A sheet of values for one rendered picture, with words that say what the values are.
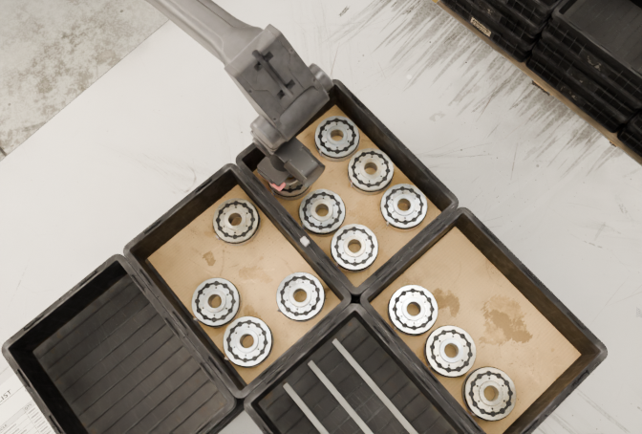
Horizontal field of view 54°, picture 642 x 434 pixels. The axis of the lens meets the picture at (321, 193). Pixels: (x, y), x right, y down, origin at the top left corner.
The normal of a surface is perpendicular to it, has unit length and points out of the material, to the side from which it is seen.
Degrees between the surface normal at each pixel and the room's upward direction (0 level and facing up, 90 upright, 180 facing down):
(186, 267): 0
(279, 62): 51
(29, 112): 0
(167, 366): 0
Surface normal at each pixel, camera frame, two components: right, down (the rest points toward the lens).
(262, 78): 0.48, 0.36
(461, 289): -0.04, -0.30
